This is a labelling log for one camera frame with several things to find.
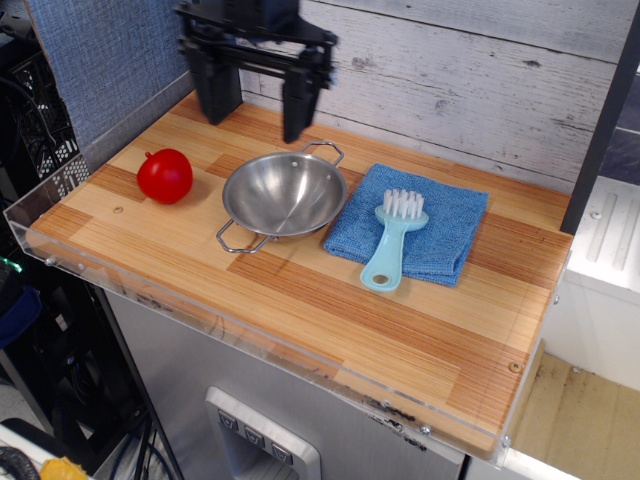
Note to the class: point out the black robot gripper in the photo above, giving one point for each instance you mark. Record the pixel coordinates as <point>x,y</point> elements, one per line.
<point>268,37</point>

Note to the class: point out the red toy tomato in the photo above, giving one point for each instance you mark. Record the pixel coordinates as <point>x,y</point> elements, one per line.
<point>165,176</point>

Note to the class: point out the yellow object at bottom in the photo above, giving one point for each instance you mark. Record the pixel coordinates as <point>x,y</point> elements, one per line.
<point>62,469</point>

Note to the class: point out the light blue dish brush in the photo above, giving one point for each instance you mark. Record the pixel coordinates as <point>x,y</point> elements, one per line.
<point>400,213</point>

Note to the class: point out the folded blue cloth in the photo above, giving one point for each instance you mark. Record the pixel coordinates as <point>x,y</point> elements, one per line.
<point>437,252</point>

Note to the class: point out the clear acrylic table guard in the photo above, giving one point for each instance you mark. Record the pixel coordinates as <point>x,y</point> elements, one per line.
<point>446,364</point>

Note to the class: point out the grey button panel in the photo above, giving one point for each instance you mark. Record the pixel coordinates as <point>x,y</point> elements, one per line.
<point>256,447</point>

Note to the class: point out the stainless steel cabinet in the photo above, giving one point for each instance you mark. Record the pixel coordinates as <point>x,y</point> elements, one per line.
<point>178,363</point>

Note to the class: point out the white metal side unit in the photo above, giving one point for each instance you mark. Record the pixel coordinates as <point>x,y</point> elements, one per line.
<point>593,320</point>

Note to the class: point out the stainless steel bowl with handles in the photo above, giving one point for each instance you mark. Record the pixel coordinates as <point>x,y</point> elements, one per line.
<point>285,194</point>

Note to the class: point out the dark grey right post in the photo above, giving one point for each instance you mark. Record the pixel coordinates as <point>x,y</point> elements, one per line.
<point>614,103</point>

